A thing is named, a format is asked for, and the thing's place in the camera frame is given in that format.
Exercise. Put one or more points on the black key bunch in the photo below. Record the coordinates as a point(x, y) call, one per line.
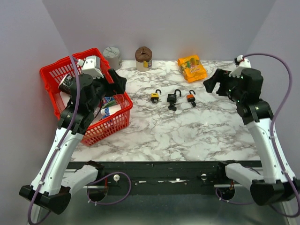
point(193, 103)

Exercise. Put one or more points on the yellow padlock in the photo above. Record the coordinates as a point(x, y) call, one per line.
point(154, 97)

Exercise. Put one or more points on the orange snack bag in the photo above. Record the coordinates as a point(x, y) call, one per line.
point(192, 69)

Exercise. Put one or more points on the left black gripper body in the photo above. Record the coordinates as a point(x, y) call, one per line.
point(109, 89)

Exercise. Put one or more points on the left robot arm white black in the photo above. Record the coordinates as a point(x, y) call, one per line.
point(49, 189)

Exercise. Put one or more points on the grey marbled cylinder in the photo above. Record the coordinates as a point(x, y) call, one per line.
point(112, 55)

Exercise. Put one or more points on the black patterned cup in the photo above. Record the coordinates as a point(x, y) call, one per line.
point(66, 83)

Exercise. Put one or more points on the red plastic basket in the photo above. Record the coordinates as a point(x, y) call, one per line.
point(52, 75)

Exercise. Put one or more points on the black mounting rail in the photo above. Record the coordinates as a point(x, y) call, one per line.
point(164, 178)

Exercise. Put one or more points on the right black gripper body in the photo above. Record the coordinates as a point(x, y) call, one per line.
point(228, 83)

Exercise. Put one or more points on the black padlock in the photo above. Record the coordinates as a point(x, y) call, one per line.
point(172, 97)

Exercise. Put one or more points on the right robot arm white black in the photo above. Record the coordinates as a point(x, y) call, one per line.
point(276, 182)

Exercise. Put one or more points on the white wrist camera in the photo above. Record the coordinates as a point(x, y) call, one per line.
point(241, 63)
point(91, 66)

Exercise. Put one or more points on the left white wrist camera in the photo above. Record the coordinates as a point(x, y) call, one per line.
point(91, 66)

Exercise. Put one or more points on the clear plastic bottle blue label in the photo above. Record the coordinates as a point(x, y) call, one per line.
point(106, 112)

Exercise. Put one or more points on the brown lidded white jar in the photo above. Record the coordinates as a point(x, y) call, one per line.
point(143, 58)

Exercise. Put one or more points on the blue snack packet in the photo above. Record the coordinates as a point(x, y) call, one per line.
point(109, 101)

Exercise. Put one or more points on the orange padlock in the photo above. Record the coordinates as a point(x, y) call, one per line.
point(191, 96)

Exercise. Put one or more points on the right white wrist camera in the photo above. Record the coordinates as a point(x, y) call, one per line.
point(241, 63)

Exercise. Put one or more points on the black head key pair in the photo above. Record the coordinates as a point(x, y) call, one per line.
point(172, 107)

